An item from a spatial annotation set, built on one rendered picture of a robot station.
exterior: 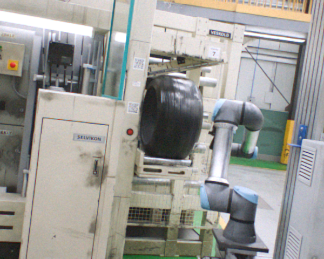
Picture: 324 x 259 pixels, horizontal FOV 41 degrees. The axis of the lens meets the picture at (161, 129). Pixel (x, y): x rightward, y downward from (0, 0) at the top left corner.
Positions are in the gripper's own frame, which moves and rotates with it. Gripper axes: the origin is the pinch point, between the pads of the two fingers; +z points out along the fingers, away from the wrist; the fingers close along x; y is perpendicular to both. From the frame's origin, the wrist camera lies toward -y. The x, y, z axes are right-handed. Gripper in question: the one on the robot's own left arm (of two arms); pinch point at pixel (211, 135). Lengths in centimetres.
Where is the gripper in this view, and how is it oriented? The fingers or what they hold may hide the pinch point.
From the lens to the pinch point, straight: 275.3
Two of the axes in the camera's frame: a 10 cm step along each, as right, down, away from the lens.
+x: -9.3, -3.3, -1.3
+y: 3.3, -9.4, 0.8
